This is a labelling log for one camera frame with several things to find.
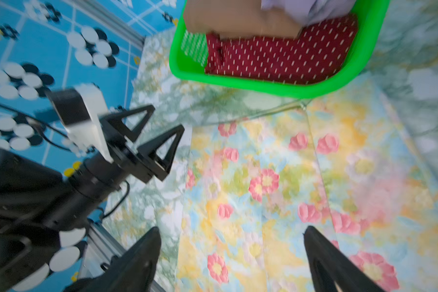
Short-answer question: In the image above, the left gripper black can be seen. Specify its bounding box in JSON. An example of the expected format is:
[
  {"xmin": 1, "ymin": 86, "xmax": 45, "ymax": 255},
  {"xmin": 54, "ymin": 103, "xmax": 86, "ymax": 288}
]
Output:
[{"xmin": 101, "ymin": 105, "xmax": 185, "ymax": 183}]

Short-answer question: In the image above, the aluminium front frame rail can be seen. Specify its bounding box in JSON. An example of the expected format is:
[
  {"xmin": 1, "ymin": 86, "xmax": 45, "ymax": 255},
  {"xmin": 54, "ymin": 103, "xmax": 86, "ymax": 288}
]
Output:
[{"xmin": 78, "ymin": 223, "xmax": 165, "ymax": 292}]

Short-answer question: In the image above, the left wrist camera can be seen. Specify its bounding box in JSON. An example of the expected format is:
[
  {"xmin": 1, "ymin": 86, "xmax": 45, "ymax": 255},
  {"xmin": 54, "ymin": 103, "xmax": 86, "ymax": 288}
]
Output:
[{"xmin": 46, "ymin": 83, "xmax": 114, "ymax": 163}]

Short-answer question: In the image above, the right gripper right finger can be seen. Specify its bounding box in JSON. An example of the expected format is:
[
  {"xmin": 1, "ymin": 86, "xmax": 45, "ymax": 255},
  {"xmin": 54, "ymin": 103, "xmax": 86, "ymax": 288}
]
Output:
[{"xmin": 304, "ymin": 226, "xmax": 383, "ymax": 292}]

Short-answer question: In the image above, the red polka dot skirt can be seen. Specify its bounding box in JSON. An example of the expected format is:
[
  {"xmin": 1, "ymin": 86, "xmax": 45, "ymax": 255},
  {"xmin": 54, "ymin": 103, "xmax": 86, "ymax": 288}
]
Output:
[{"xmin": 204, "ymin": 14, "xmax": 358, "ymax": 85}]

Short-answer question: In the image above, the lavender rolled skirt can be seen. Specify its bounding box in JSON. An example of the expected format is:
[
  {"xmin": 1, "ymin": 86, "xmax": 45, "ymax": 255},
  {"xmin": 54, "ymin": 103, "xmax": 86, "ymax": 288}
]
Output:
[{"xmin": 261, "ymin": 0, "xmax": 356, "ymax": 26}]

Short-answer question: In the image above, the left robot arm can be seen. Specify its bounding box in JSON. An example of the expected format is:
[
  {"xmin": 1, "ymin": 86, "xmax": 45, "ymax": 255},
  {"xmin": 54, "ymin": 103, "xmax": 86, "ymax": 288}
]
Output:
[{"xmin": 0, "ymin": 105, "xmax": 185, "ymax": 292}]

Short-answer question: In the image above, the tan rolled skirt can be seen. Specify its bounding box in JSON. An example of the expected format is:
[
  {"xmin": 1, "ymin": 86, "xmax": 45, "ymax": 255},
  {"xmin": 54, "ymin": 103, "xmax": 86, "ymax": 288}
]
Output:
[{"xmin": 182, "ymin": 0, "xmax": 303, "ymax": 38}]

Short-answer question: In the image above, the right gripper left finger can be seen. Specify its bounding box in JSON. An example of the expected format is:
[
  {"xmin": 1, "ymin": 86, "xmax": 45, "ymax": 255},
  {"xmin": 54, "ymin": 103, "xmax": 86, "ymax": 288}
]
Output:
[{"xmin": 65, "ymin": 227, "xmax": 161, "ymax": 292}]

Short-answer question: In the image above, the floral pastel skirt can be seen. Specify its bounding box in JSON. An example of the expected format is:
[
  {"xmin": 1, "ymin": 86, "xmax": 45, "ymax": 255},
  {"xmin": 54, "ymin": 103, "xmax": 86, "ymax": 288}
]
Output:
[{"xmin": 174, "ymin": 74, "xmax": 438, "ymax": 292}]

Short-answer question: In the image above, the green plastic basket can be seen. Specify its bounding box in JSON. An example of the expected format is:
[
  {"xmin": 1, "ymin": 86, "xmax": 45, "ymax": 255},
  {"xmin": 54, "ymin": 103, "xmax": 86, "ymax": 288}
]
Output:
[{"xmin": 169, "ymin": 1, "xmax": 389, "ymax": 99}]

